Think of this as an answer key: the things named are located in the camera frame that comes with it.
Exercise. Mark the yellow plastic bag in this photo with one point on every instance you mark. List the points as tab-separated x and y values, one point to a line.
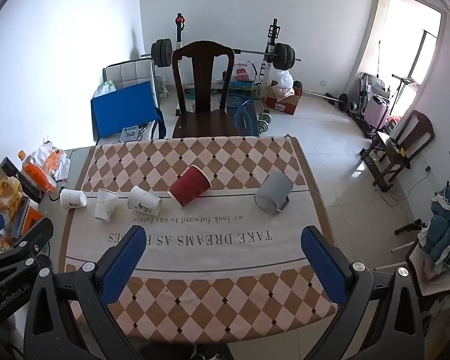
5	195

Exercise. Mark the red ribbed paper cup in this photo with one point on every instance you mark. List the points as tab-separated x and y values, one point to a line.
189	187

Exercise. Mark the pile of clothes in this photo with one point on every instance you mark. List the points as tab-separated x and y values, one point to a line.
448	225

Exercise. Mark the clear plastic bag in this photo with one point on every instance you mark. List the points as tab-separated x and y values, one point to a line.
105	88

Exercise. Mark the small barbell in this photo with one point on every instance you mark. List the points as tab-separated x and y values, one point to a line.
343	101

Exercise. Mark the checkered printed tablecloth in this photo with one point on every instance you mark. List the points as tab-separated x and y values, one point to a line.
210	247

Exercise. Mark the blue exercise mat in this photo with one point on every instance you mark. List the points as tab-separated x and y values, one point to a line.
247	120

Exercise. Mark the white red printed plastic bag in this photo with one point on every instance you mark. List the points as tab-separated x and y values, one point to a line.
243	71

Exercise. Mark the long black box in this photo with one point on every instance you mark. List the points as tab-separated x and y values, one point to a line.
20	180

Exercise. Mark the dumbbells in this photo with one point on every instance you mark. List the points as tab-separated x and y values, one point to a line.
264	122

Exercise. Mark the barbell rack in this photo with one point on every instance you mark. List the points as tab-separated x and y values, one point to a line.
273	35

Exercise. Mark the white paper cup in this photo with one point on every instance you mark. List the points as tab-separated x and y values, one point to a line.
105	204
73	198
142	200

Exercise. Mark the orange box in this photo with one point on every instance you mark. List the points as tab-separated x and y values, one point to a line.
30	219

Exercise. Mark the dark wooden chair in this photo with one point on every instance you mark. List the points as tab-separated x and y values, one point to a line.
420	127
204	82

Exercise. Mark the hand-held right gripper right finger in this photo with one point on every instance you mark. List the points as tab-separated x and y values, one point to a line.
322	266

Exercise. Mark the glass ashtray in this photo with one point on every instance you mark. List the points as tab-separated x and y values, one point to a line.
130	134

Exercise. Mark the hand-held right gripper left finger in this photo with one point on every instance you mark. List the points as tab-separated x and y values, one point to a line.
123	264

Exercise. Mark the brown cardboard box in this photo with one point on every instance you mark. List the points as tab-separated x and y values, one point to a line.
282	104

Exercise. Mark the grey padded chair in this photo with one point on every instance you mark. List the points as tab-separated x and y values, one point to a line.
129	72

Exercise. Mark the barbell with black plates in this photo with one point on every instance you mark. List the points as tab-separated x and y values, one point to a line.
161	52

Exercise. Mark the orange drink bottle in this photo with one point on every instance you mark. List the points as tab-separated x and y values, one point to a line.
37	174

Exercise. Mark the crumpled white orange bag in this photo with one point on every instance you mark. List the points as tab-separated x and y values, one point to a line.
54	159

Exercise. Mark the pink suitcase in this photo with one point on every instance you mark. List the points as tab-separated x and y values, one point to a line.
377	112

